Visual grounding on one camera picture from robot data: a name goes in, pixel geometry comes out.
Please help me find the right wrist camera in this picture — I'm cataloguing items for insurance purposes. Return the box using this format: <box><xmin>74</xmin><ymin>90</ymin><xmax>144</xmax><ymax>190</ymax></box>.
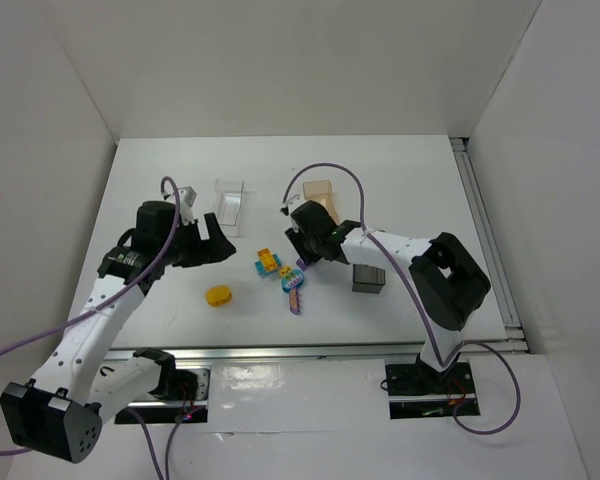
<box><xmin>280</xmin><ymin>194</ymin><xmax>304</xmax><ymax>216</ymax></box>

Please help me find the teal frog oval lego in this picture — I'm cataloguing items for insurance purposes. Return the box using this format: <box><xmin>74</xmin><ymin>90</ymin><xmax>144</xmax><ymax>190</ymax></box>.
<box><xmin>280</xmin><ymin>270</ymin><xmax>305</xmax><ymax>293</ymax></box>

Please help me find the yellow rounded lego brick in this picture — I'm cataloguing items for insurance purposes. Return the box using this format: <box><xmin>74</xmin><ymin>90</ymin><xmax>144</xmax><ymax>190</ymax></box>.
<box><xmin>205</xmin><ymin>285</ymin><xmax>233</xmax><ymax>307</ymax></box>

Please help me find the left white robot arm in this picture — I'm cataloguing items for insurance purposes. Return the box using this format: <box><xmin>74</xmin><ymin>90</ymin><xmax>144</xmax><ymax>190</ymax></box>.
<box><xmin>0</xmin><ymin>201</ymin><xmax>236</xmax><ymax>464</ymax></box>

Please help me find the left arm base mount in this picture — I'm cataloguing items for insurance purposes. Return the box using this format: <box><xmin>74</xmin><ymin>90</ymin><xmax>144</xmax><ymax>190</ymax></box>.
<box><xmin>128</xmin><ymin>366</ymin><xmax>211</xmax><ymax>425</ymax></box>

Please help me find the yellow arched lego brick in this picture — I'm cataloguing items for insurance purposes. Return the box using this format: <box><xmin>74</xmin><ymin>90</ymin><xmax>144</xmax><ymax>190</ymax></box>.
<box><xmin>257</xmin><ymin>248</ymin><xmax>278</xmax><ymax>273</ymax></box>

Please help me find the purple curved lego brick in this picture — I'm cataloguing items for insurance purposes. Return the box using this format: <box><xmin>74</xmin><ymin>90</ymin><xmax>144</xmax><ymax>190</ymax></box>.
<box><xmin>296</xmin><ymin>258</ymin><xmax>313</xmax><ymax>271</ymax></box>

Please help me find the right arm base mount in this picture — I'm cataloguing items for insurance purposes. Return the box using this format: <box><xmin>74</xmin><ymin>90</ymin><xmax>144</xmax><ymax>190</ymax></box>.
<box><xmin>380</xmin><ymin>362</ymin><xmax>480</xmax><ymax>420</ymax></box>

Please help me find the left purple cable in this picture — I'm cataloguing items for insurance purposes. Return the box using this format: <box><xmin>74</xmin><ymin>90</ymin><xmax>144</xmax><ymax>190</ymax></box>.
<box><xmin>0</xmin><ymin>175</ymin><xmax>204</xmax><ymax>480</ymax></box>

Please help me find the teal lego brick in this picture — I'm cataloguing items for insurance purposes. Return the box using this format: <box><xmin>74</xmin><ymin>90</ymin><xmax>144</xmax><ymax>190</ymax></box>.
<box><xmin>254</xmin><ymin>254</ymin><xmax>282</xmax><ymax>277</ymax></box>

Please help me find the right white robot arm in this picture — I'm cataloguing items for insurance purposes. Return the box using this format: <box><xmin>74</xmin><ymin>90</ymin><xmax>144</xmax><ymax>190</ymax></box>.
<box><xmin>281</xmin><ymin>199</ymin><xmax>491</xmax><ymax>376</ymax></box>

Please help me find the clear plastic container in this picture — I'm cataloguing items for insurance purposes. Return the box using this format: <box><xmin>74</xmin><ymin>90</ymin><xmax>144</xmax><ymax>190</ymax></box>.
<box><xmin>214</xmin><ymin>179</ymin><xmax>244</xmax><ymax>238</ymax></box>

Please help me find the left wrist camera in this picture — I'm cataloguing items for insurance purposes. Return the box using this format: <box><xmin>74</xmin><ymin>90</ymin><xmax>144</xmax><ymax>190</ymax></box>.
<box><xmin>178</xmin><ymin>186</ymin><xmax>197</xmax><ymax>225</ymax></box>

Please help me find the aluminium rail right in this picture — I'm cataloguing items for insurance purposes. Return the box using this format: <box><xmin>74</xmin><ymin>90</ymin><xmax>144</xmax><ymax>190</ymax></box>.
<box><xmin>449</xmin><ymin>137</ymin><xmax>529</xmax><ymax>353</ymax></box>

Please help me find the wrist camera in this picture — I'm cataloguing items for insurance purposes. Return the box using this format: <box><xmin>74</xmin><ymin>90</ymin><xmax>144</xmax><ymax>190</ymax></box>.
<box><xmin>178</xmin><ymin>186</ymin><xmax>197</xmax><ymax>225</ymax></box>
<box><xmin>280</xmin><ymin>194</ymin><xmax>304</xmax><ymax>216</ymax></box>

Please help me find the orange transparent container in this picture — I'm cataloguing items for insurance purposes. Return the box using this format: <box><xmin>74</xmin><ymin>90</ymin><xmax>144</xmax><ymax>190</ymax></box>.
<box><xmin>303</xmin><ymin>180</ymin><xmax>340</xmax><ymax>224</ymax></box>

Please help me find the yellow smiley face lego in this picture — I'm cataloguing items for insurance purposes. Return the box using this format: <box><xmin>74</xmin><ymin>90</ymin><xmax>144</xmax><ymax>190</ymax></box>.
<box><xmin>278</xmin><ymin>266</ymin><xmax>293</xmax><ymax>278</ymax></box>

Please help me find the smoky grey container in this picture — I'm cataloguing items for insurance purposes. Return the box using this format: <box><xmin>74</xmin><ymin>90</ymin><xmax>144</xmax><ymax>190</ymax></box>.
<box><xmin>351</xmin><ymin>264</ymin><xmax>386</xmax><ymax>294</ymax></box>

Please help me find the purple printed lego piece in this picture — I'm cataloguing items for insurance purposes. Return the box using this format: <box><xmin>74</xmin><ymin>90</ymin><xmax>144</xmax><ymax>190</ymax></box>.
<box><xmin>288</xmin><ymin>289</ymin><xmax>301</xmax><ymax>315</ymax></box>

